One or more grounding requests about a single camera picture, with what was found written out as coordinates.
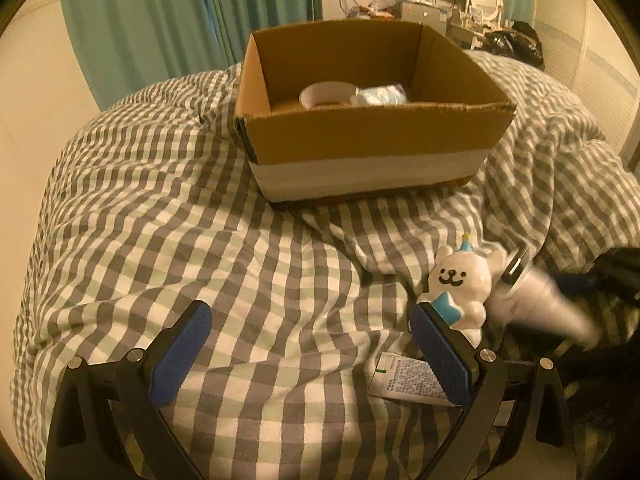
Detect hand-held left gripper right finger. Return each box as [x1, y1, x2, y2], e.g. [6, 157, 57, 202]
[410, 303, 574, 480]

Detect white desk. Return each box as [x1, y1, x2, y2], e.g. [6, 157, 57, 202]
[400, 1, 487, 51]

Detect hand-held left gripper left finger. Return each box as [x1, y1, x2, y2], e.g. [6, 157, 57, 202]
[45, 300, 213, 480]

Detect checkered blanket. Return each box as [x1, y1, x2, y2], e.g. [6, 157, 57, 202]
[11, 50, 640, 480]

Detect white wardrobe door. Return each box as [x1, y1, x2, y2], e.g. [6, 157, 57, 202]
[534, 0, 640, 161]

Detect white bowl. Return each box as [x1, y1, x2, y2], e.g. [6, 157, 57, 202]
[299, 81, 358, 110]

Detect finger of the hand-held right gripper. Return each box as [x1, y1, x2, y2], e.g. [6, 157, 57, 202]
[552, 246, 640, 311]

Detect teal curtain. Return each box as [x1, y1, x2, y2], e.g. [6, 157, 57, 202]
[53, 0, 325, 113]

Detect cardboard box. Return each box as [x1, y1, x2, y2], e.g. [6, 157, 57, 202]
[235, 20, 517, 209]

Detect black bag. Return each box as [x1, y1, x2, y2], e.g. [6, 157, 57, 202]
[481, 21, 545, 68]

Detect white bear toy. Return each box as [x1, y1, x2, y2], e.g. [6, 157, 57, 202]
[416, 232, 507, 344]

